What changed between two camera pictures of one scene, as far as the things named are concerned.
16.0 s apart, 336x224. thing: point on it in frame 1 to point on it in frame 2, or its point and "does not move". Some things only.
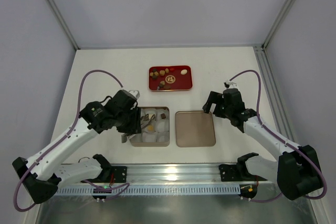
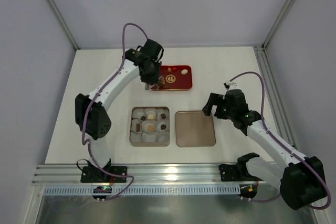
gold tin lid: [195, 129] does not move
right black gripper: [216, 104] does not move
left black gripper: [132, 121] to [151, 79]
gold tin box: [155, 127] does not move
